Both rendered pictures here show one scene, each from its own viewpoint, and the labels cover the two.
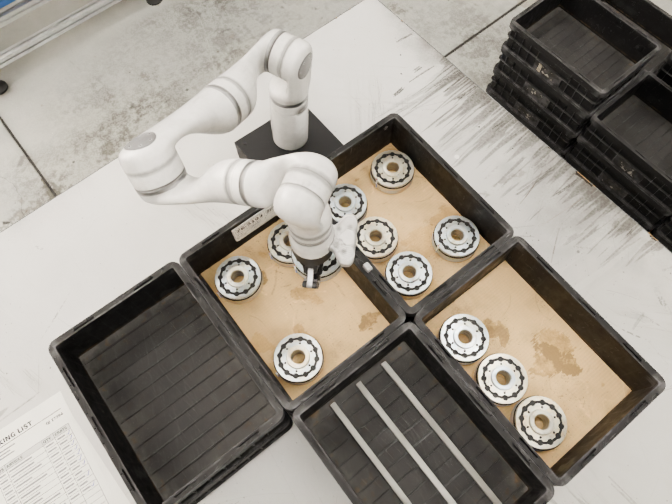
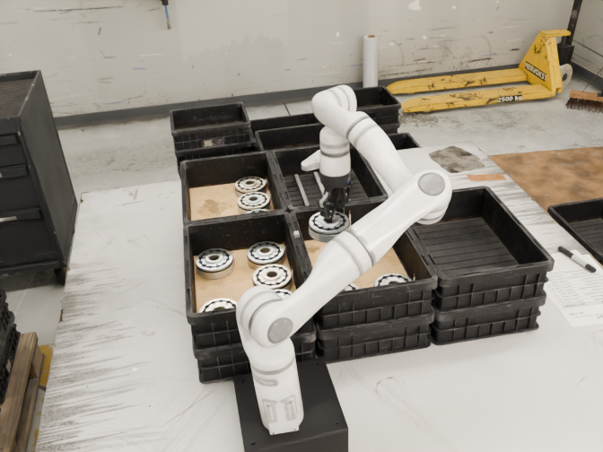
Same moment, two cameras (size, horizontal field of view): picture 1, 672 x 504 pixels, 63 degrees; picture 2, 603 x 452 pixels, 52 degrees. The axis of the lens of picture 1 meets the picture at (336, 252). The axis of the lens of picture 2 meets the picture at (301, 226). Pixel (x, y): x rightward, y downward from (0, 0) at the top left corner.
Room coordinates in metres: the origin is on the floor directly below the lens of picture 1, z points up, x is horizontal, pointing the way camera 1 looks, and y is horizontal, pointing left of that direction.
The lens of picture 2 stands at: (1.60, 0.58, 1.85)
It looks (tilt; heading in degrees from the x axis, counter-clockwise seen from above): 33 degrees down; 207
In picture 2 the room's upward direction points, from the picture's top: 3 degrees counter-clockwise
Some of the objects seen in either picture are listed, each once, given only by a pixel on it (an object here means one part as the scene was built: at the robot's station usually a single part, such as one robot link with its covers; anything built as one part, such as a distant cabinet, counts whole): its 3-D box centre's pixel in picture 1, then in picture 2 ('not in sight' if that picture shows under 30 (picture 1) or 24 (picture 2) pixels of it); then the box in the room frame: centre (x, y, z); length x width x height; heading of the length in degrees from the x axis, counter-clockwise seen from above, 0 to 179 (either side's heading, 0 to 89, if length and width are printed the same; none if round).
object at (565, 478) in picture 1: (535, 351); (231, 186); (0.22, -0.38, 0.92); 0.40 x 0.30 x 0.02; 36
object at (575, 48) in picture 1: (560, 79); not in sight; (1.32, -0.84, 0.37); 0.40 x 0.30 x 0.45; 38
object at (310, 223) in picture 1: (305, 208); (336, 119); (0.36, 0.04, 1.27); 0.09 x 0.07 x 0.15; 156
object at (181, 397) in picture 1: (172, 384); (464, 246); (0.18, 0.34, 0.87); 0.40 x 0.30 x 0.11; 36
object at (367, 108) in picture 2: not in sight; (357, 136); (-1.36, -0.58, 0.37); 0.40 x 0.30 x 0.45; 128
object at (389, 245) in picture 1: (375, 237); (272, 276); (0.50, -0.09, 0.86); 0.10 x 0.10 x 0.01
